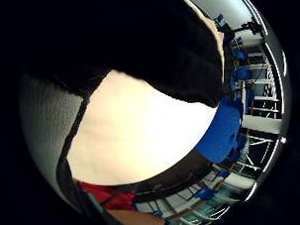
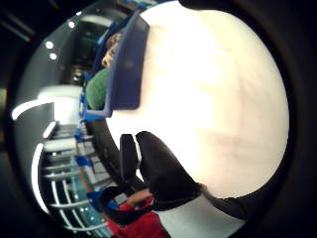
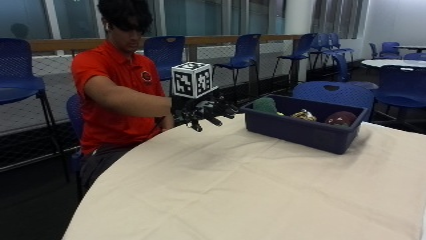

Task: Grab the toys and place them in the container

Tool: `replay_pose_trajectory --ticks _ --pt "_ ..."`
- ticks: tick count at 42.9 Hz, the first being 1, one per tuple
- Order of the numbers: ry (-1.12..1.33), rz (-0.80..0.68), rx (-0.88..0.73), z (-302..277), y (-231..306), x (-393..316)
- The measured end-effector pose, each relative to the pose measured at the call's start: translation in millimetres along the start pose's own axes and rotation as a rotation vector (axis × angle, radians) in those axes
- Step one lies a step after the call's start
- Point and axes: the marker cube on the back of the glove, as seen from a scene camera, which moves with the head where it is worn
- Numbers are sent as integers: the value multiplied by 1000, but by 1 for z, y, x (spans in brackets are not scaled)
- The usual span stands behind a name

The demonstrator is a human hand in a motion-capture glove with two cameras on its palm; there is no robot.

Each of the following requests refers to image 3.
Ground dark red soft toy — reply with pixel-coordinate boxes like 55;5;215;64
324;110;360;128

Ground green soft toy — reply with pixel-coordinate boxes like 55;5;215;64
252;97;280;116

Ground dark blue plastic bin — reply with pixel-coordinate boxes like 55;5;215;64
239;94;370;156

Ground white round table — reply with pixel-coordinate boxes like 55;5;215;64
361;58;426;70

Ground white column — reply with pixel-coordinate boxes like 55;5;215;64
284;0;314;36

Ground dark round table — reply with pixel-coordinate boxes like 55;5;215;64
392;44;426;54

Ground yellow patterned soft toy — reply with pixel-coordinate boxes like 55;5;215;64
290;109;318;123

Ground white cube with black markers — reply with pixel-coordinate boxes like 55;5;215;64
171;61;220;100

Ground cream tablecloth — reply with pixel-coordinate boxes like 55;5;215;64
62;113;426;240

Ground wooden railing with mesh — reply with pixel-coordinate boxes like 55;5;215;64
0;34;309;173

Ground blue chair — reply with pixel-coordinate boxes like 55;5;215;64
369;41;404;61
0;37;72;184
212;33;263;98
372;64;426;125
330;52;381;92
292;80;377;122
143;35;188;83
65;93;87;202
271;32;320;88
309;32;357;69

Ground person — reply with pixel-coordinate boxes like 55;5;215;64
71;0;176;196

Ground grey vertical blinds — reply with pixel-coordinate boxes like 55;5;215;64
310;0;366;40

